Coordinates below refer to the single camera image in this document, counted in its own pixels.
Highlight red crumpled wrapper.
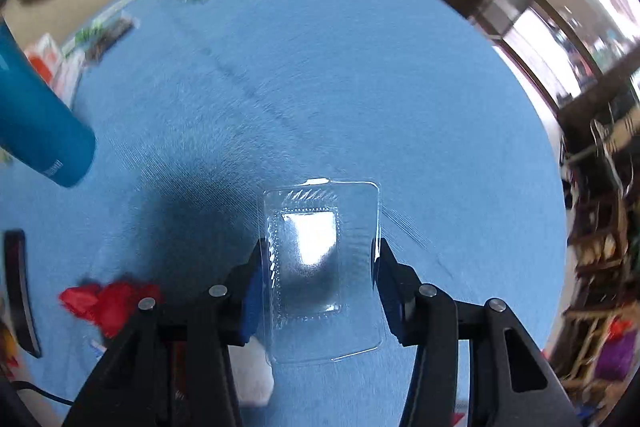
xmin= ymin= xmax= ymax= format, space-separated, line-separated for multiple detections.
xmin=58 ymin=281 xmax=163 ymax=339

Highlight orange white tissue box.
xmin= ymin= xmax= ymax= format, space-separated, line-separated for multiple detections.
xmin=24 ymin=34 xmax=86 ymax=107

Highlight dark snack packet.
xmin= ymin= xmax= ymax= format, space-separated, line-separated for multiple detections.
xmin=74 ymin=13 xmax=139 ymax=64

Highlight blue round tablecloth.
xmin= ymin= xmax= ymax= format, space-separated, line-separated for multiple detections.
xmin=1 ymin=0 xmax=566 ymax=400

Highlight black smartphone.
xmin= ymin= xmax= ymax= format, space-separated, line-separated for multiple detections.
xmin=2 ymin=230 xmax=42 ymax=359

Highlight clear plastic blister tray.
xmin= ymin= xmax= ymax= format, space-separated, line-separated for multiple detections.
xmin=262 ymin=179 xmax=382 ymax=365

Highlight teal thermos bottle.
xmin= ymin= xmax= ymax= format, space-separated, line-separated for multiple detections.
xmin=0 ymin=24 xmax=96 ymax=187

